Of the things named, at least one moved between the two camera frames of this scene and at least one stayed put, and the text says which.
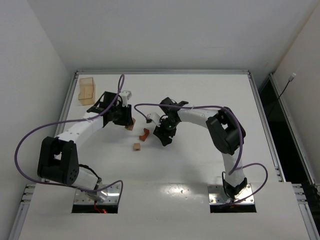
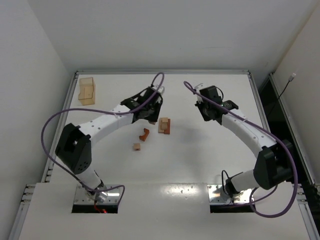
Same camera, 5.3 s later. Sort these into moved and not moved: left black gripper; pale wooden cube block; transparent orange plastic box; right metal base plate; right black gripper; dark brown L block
Moved: right black gripper; left black gripper
Not moved: transparent orange plastic box; right metal base plate; pale wooden cube block; dark brown L block
